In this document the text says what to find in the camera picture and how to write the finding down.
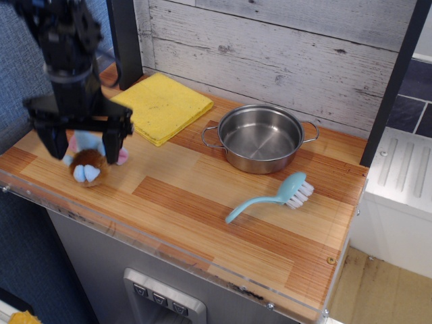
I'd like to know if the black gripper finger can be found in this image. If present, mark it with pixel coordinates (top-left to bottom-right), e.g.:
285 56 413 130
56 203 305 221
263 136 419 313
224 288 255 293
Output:
35 127 69 160
102 130 128 165

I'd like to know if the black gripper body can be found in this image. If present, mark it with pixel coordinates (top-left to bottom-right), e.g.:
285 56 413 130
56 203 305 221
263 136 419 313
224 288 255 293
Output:
23 67 134 137

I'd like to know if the blue brown plush toy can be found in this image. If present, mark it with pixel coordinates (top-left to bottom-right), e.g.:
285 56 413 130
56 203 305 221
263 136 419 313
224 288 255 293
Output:
62 130 110 187

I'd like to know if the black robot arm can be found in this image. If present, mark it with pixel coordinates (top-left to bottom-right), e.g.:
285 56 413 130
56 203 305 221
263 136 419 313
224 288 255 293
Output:
11 1 133 164

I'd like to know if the stainless steel pan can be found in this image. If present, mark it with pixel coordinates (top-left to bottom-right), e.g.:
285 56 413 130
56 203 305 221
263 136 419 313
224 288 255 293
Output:
201 104 320 175

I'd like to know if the yellow folded cloth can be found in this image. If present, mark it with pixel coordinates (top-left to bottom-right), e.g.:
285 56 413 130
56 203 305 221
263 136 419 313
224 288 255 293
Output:
111 73 213 146

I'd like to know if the clear acrylic table edge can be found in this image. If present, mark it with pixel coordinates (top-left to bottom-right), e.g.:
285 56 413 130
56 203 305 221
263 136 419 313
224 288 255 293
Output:
1 164 367 323

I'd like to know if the grey cabinet with dispenser panel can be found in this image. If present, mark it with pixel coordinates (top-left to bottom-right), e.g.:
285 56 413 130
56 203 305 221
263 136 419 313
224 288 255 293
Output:
49 211 323 323

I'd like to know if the yellow object bottom left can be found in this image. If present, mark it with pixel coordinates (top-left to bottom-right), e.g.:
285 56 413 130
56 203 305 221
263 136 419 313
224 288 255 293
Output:
7 311 41 324

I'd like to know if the light blue dish brush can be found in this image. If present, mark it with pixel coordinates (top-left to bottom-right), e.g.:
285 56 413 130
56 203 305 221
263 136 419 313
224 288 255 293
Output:
225 172 315 223

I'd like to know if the white toy sink drainboard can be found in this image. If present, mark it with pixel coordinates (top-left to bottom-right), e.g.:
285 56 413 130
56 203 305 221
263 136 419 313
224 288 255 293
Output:
350 128 431 277

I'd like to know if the dark left vertical post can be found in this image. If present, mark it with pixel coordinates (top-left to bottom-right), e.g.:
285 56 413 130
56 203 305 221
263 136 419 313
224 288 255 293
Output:
107 0 142 90

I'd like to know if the dark vertical post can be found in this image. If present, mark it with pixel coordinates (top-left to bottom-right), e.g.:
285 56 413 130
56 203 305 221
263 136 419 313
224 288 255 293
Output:
107 0 142 90
360 0 431 167

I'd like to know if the dark right vertical post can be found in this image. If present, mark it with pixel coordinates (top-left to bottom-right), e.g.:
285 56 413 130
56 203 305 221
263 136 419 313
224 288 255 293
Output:
360 0 431 167

